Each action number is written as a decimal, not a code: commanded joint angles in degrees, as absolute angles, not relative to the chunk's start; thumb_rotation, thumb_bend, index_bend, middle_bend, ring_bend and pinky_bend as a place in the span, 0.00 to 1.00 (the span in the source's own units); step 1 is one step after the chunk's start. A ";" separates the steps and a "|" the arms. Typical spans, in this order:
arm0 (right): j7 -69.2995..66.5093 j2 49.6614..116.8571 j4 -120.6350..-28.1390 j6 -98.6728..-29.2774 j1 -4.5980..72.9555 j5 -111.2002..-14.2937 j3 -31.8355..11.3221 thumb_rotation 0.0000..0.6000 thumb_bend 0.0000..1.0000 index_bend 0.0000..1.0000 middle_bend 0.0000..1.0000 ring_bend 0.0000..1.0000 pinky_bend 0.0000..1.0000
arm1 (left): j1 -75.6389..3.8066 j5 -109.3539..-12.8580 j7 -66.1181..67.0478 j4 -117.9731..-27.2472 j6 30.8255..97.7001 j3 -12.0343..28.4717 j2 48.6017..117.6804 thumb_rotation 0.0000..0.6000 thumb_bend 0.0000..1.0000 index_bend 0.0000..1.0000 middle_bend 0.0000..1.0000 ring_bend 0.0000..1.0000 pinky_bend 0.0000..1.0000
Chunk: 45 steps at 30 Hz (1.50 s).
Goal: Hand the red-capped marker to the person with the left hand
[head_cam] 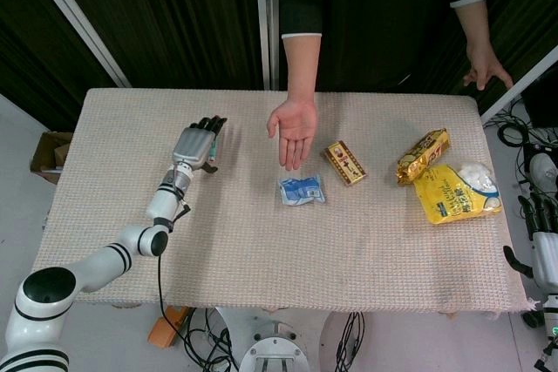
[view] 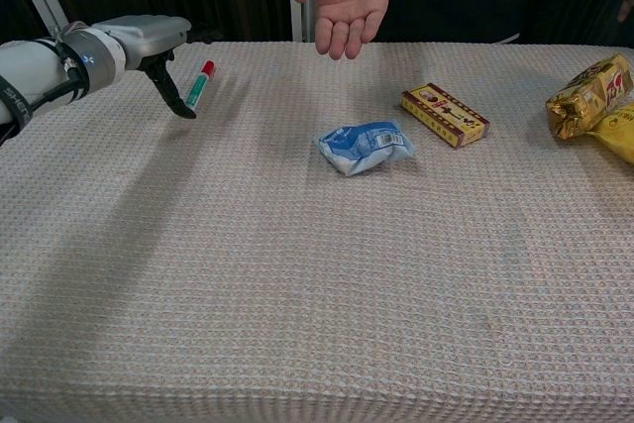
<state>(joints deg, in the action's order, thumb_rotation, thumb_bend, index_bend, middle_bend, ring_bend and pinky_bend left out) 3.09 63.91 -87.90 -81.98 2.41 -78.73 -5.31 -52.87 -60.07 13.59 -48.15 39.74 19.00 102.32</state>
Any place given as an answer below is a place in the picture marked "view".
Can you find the gold foil snack bag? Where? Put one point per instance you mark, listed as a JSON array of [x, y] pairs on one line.
[[587, 101]]

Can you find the blue crumpled snack packet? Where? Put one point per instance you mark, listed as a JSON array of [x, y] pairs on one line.
[[361, 148]]

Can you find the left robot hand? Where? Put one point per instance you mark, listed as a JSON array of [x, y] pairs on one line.
[[143, 39]]

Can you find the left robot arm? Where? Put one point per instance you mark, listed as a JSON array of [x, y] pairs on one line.
[[30, 66]]

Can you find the red-capped green marker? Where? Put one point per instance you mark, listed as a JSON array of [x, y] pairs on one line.
[[198, 88]]

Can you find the yellow candy bag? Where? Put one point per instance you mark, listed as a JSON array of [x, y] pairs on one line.
[[621, 136]]

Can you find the beige woven tablecloth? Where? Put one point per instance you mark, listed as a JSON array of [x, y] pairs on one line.
[[297, 269]]

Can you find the yellow and red box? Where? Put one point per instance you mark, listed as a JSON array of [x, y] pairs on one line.
[[446, 116]]

